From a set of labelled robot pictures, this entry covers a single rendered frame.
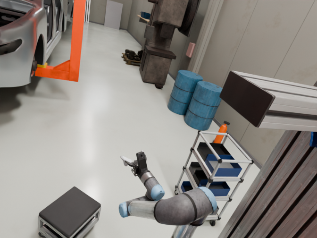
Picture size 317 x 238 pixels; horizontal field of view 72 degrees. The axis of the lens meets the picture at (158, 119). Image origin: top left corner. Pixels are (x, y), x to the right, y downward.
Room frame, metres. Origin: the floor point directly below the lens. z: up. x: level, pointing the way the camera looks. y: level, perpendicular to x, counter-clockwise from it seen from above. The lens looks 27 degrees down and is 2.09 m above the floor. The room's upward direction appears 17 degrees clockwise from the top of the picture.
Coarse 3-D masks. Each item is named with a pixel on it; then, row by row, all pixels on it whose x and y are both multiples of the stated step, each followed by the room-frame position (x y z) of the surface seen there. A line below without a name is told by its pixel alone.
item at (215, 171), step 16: (208, 144) 1.90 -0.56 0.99; (208, 160) 1.89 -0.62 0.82; (224, 160) 1.70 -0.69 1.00; (240, 160) 1.78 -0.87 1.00; (192, 176) 1.99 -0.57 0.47; (208, 176) 1.72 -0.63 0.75; (224, 176) 1.78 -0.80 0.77; (176, 192) 2.10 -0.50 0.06; (224, 192) 1.82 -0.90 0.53; (224, 208) 1.82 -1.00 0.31
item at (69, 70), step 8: (80, 0) 3.49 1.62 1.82; (80, 8) 3.50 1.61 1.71; (80, 16) 3.50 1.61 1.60; (80, 24) 3.50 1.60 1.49; (72, 32) 3.46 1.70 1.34; (80, 32) 3.51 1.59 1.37; (72, 40) 3.47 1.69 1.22; (80, 40) 3.51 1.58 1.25; (72, 48) 3.47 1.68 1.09; (80, 48) 3.52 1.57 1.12; (72, 56) 3.47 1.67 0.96; (80, 56) 3.52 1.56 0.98; (64, 64) 3.44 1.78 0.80; (72, 64) 3.48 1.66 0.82; (40, 72) 3.29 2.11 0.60; (48, 72) 3.34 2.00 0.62; (56, 72) 3.38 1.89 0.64; (64, 72) 3.43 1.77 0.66; (72, 72) 3.48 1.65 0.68; (72, 80) 3.48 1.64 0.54
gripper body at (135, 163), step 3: (135, 162) 1.01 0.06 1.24; (135, 165) 0.99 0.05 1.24; (135, 168) 0.99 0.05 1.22; (138, 168) 0.99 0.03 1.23; (132, 171) 1.02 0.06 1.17; (135, 171) 0.98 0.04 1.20; (138, 171) 1.00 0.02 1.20; (144, 171) 0.95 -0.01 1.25; (147, 171) 0.96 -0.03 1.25; (135, 174) 0.99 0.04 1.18; (138, 174) 0.99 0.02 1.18; (141, 174) 0.94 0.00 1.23
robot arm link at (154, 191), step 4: (148, 180) 0.90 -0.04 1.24; (152, 180) 0.90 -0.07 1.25; (156, 180) 0.91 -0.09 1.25; (144, 184) 0.89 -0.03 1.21; (148, 184) 0.88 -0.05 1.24; (152, 184) 0.88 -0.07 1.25; (156, 184) 0.88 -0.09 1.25; (148, 188) 0.86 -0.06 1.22; (152, 188) 0.85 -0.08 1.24; (156, 188) 0.85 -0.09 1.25; (160, 188) 0.86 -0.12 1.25; (148, 192) 0.86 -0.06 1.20; (152, 192) 0.84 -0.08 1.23; (156, 192) 0.83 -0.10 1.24; (160, 192) 0.84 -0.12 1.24; (164, 192) 0.86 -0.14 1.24; (148, 196) 0.85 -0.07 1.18; (152, 196) 0.83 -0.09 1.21; (156, 196) 0.82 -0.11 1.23; (160, 196) 0.84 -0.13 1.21; (156, 200) 0.83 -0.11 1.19
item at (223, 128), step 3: (225, 123) 3.64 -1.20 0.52; (228, 123) 3.64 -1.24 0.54; (222, 126) 3.64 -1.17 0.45; (225, 126) 3.64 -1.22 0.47; (219, 129) 3.66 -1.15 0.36; (222, 129) 3.61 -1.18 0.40; (225, 129) 3.61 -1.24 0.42; (219, 132) 3.63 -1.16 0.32; (222, 132) 3.60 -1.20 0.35; (219, 135) 3.61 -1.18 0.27; (222, 135) 3.60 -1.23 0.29; (216, 138) 3.63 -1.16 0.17; (219, 138) 3.60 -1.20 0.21; (222, 138) 3.62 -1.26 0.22; (213, 141) 3.73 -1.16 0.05; (216, 141) 3.62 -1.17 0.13; (219, 141) 3.60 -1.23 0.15
